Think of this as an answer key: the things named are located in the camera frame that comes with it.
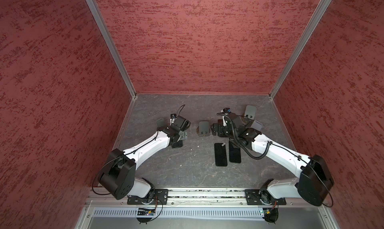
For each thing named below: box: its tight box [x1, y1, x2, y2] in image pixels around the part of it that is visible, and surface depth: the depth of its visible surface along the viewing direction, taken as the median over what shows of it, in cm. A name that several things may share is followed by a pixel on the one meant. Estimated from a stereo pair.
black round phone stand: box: [196, 120, 211, 137], surface depth 97 cm
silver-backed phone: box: [214, 142, 228, 167], surface depth 93 cm
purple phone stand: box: [250, 120, 263, 131], surface depth 94 cm
